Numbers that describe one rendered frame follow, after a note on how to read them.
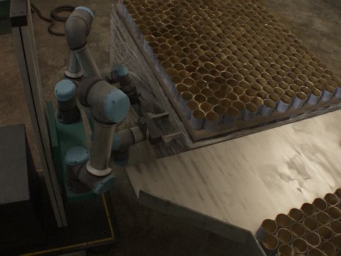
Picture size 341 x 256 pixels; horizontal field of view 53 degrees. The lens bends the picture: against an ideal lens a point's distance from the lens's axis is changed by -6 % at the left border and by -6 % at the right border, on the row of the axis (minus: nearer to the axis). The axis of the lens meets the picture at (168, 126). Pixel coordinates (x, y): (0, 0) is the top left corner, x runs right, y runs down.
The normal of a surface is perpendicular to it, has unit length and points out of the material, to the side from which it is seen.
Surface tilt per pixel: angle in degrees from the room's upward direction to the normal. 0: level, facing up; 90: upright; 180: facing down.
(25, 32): 90
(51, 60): 0
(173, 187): 0
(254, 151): 0
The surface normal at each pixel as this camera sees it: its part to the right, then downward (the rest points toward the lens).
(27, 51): 0.30, 0.70
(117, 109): 0.80, 0.39
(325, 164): 0.10, -0.70
